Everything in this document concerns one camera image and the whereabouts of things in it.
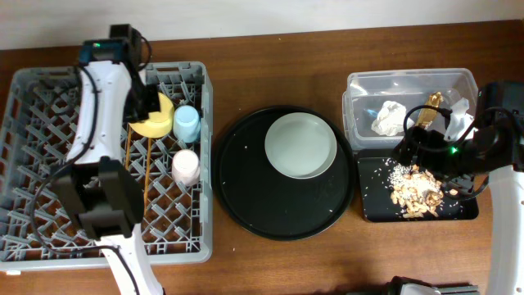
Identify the yellow bowl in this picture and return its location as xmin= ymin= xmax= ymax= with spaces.
xmin=129 ymin=93 xmax=174 ymax=138

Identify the wooden chopstick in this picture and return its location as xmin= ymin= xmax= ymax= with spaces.
xmin=143 ymin=138 xmax=152 ymax=216
xmin=124 ymin=124 xmax=133 ymax=170

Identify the gold foil wrapper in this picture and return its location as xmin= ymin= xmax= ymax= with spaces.
xmin=415 ymin=92 xmax=444 ymax=129

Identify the white tissue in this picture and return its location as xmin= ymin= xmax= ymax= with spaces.
xmin=371 ymin=101 xmax=407 ymax=137

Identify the light blue cup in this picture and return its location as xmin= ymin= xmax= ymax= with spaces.
xmin=173 ymin=105 xmax=201 ymax=143

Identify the pink cup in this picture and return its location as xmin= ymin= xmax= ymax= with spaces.
xmin=172 ymin=149 xmax=200 ymax=187

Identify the grey round plate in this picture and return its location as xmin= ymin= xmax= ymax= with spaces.
xmin=264 ymin=112 xmax=337 ymax=179

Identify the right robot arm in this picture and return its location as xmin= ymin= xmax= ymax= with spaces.
xmin=393 ymin=81 xmax=523 ymax=294

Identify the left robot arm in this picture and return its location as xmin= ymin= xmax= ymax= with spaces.
xmin=41 ymin=24 xmax=165 ymax=294

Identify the grey dishwasher rack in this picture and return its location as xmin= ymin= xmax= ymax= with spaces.
xmin=1 ymin=61 xmax=213 ymax=272

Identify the food scraps pile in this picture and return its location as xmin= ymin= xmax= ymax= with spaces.
xmin=388 ymin=165 xmax=445 ymax=219

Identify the black rectangular tray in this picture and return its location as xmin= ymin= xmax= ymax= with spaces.
xmin=356 ymin=149 xmax=479 ymax=222

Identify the clear plastic bin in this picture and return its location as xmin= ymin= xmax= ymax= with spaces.
xmin=342 ymin=68 xmax=478 ymax=153

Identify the round black tray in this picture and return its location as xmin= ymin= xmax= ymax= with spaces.
xmin=211 ymin=105 xmax=356 ymax=241

